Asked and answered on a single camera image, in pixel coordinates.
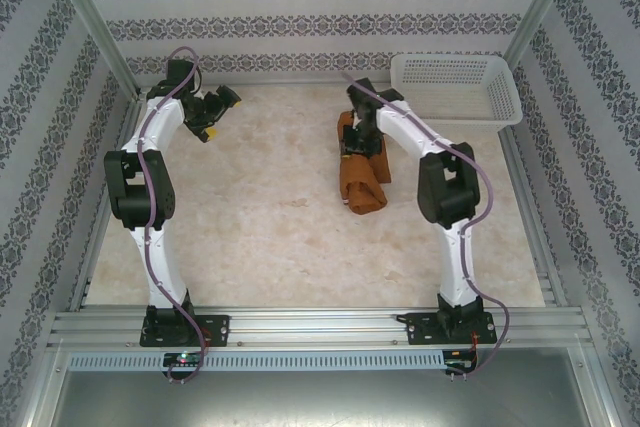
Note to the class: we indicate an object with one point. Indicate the brown long pants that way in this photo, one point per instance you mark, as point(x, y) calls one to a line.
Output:
point(362, 197)

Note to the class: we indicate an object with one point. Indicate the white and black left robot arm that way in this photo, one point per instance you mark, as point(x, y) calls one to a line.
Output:
point(160, 122)

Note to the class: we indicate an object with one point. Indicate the white perforated plastic basket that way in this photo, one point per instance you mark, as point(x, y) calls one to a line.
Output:
point(450, 97)

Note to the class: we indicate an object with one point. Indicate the circuit board with green light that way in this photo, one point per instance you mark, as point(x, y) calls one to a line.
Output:
point(182, 359)

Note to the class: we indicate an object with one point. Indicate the grey metal sheet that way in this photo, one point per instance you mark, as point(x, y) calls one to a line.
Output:
point(320, 397)

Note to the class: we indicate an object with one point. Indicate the aluminium rear rail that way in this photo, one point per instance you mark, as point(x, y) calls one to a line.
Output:
point(280, 83)

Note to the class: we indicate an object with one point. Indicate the aluminium frame post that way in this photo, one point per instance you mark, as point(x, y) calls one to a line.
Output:
point(545, 2)
point(95, 12)

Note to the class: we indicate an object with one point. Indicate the aluminium side rail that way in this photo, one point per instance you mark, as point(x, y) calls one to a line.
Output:
point(530, 207)
point(87, 272)

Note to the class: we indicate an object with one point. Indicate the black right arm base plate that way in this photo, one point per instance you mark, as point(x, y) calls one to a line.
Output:
point(417, 327)

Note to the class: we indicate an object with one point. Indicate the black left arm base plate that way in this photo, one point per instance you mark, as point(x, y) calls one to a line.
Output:
point(217, 327)

